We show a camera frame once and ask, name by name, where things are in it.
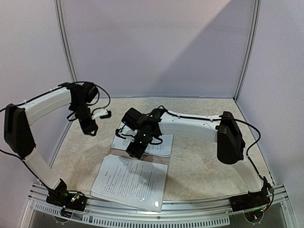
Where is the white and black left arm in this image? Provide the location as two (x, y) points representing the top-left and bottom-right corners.
(4, 82), (98, 206)

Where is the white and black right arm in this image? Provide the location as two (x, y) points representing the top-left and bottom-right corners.
(115, 105), (267, 207)

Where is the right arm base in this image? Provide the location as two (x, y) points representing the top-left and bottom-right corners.
(229, 183), (274, 212)

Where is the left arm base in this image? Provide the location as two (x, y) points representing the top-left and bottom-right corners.
(46, 179), (87, 211)

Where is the aluminium front rail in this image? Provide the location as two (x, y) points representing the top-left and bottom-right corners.
(28, 183), (289, 226)

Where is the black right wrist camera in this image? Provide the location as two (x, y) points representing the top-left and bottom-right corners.
(115, 128), (135, 142)

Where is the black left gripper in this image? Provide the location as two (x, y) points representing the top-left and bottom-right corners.
(72, 100), (99, 136)

